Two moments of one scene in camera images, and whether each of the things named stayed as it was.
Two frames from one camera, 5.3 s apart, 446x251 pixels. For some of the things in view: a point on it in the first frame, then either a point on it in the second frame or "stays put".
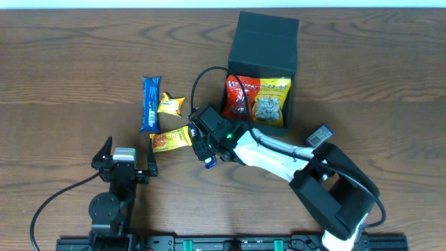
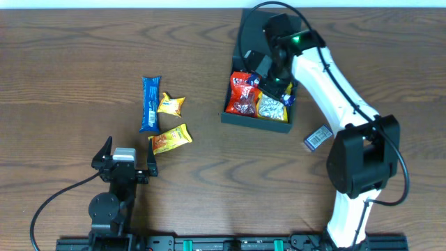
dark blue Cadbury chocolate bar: [192, 132] to [256, 79]
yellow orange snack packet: [171, 139] stays put
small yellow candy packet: [173, 105] stays put
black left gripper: [125, 173] stays put
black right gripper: [200, 141] to [267, 86]
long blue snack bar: [150, 114] stays put
